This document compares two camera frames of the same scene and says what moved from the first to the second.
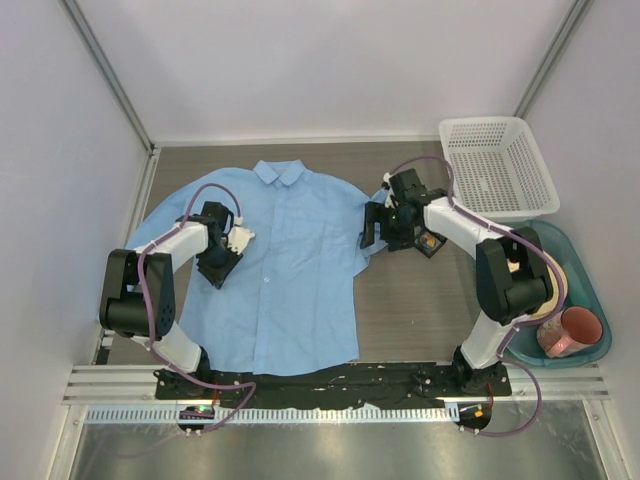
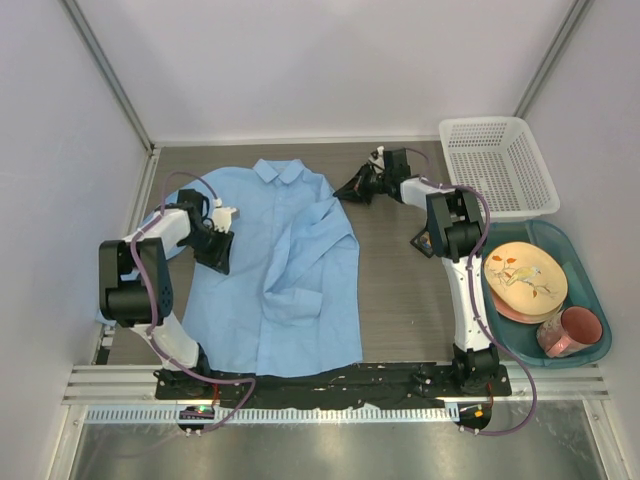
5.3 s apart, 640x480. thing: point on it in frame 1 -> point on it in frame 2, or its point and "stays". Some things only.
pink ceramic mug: x=570 y=330 stays
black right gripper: x=377 y=212 -> x=355 y=189
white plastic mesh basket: x=497 y=167 stays
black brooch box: x=429 y=242 stays
